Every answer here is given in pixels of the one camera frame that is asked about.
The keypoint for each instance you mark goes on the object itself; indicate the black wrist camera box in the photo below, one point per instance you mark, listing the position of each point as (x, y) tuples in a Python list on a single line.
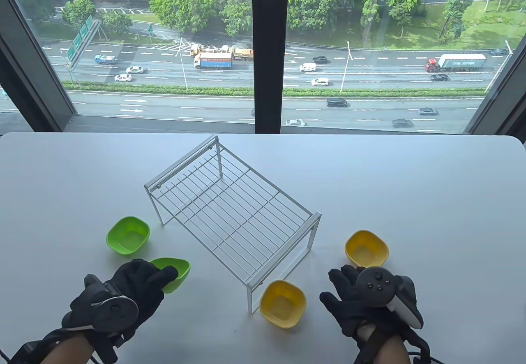
[(28, 351)]

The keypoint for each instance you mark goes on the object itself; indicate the person's right forearm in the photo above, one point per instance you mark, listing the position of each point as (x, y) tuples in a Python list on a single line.
[(386, 349)]

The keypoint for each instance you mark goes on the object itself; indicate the person's left forearm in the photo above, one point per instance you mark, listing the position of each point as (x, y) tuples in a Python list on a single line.
[(70, 349)]

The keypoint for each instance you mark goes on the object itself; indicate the green small dish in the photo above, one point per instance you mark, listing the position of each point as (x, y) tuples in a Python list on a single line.
[(181, 275), (128, 235)]

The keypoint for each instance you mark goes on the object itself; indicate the person's right hand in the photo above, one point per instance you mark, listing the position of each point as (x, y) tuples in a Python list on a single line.
[(343, 298)]

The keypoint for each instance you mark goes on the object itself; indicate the yellow small dish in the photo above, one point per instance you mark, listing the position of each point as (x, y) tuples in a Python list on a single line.
[(367, 249), (282, 304)]

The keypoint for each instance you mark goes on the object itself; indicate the person's left hand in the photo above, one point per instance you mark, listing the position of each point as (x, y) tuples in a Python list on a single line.
[(139, 277)]

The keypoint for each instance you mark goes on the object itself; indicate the black round tracking controller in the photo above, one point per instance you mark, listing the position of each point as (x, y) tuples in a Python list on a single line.
[(117, 314), (376, 286)]

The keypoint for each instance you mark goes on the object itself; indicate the black window frame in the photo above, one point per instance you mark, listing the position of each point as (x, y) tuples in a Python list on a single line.
[(271, 51)]

